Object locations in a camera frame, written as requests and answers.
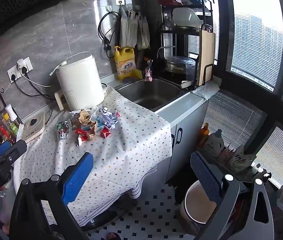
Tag dotted white tablecloth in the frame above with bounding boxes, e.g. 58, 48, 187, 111
13, 84, 173, 228

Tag white towel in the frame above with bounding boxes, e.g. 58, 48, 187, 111
191, 81, 220, 99

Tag yellow detergent bottle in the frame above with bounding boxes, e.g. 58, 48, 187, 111
114, 46, 143, 82

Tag hanging plastic bag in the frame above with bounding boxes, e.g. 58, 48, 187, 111
136, 11, 150, 50
118, 6, 138, 48

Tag black power cable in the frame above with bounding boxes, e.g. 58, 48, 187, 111
13, 74, 54, 100

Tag coiled black cable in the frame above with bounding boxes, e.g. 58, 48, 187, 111
98, 11, 118, 58

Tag steel sink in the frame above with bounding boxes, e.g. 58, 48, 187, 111
115, 78, 190, 112

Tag white paper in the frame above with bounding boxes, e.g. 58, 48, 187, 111
102, 111, 119, 129

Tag white square appliance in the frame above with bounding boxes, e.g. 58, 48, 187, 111
21, 112, 46, 143

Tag red and white sachets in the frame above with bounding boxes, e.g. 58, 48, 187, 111
219, 145, 235, 163

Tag crumpled foil ball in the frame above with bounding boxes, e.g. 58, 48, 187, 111
95, 105, 110, 117

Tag black range hood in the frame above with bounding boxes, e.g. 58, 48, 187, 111
0, 0, 87, 47

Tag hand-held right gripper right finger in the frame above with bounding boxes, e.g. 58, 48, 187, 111
190, 151, 275, 240

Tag chrome faucet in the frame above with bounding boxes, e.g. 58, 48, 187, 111
156, 46, 177, 60

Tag white trash bin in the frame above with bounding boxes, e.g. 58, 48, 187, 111
180, 180, 223, 224

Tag black dish rack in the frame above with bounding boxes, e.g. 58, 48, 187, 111
158, 0, 215, 90

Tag silver foil wrapper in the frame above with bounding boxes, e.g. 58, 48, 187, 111
69, 109, 82, 120

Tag blue and white packet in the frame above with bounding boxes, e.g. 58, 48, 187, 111
91, 116, 104, 130

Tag detergent refill bag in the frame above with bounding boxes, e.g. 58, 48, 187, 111
228, 146, 254, 173

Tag row of condiment bottles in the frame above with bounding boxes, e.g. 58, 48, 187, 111
0, 104, 23, 145

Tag white appliance cable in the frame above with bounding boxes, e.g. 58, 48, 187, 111
49, 55, 69, 77

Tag small pink bottle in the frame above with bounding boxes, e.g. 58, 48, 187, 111
144, 59, 155, 82

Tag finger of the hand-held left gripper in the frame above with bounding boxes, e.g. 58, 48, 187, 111
0, 139, 27, 167

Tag brown paper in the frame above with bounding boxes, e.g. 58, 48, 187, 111
78, 109, 97, 140

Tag wooden cutting board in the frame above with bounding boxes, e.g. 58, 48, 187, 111
197, 29, 216, 87

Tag person's foot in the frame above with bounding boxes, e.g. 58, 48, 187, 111
105, 232, 122, 240

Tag white cylindrical appliance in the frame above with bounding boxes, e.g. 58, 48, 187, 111
54, 52, 105, 112

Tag white laundry detergent bottle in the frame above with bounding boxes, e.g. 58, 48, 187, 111
205, 129, 225, 155

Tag narrow window blind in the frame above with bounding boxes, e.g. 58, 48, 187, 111
254, 127, 283, 188

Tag orange bottle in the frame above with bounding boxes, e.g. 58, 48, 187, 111
199, 122, 210, 148

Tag wide window blind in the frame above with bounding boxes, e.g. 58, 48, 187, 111
204, 91, 264, 150

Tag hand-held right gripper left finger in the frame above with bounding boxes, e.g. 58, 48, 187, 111
9, 152, 94, 240

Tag steel pot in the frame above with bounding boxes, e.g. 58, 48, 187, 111
164, 56, 197, 74

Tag grey sink cabinet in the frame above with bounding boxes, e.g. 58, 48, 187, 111
154, 94, 209, 183

